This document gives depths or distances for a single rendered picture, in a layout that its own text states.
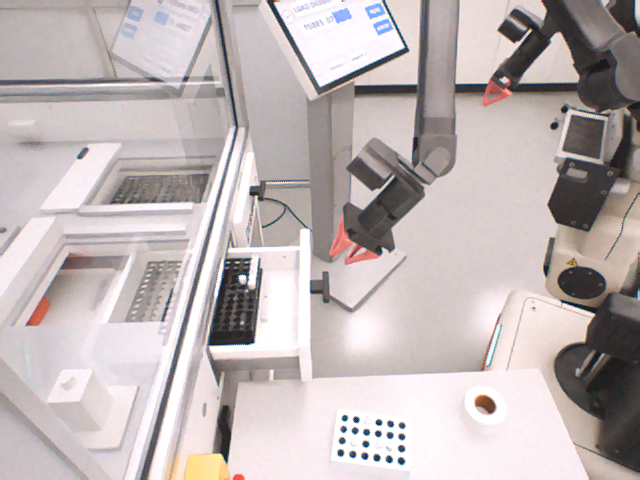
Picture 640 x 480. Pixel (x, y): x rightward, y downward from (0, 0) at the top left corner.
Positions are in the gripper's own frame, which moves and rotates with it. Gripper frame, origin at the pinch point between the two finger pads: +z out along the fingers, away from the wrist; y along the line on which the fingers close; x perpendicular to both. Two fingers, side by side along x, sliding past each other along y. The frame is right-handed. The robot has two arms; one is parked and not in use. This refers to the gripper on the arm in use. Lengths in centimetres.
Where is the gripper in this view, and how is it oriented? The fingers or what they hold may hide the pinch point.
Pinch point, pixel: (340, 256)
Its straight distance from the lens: 79.5
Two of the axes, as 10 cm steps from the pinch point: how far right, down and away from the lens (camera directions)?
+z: -5.8, 6.0, 5.5
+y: -8.1, -4.1, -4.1
